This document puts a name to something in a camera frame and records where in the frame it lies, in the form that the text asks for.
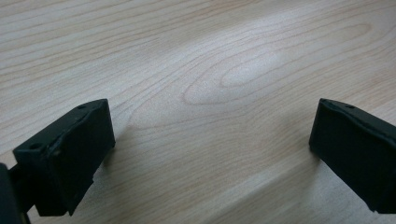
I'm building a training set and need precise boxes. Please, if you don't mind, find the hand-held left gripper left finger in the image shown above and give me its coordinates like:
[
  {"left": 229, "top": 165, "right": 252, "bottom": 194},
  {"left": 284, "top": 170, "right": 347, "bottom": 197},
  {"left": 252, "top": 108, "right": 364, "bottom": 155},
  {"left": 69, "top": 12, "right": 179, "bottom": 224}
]
[{"left": 12, "top": 98, "right": 117, "bottom": 217}]

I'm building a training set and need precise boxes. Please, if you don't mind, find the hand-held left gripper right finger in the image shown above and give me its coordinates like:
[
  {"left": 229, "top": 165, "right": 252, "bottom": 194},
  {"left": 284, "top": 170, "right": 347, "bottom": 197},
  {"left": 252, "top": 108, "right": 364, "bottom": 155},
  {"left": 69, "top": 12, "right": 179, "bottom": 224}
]
[{"left": 308, "top": 98, "right": 396, "bottom": 215}]

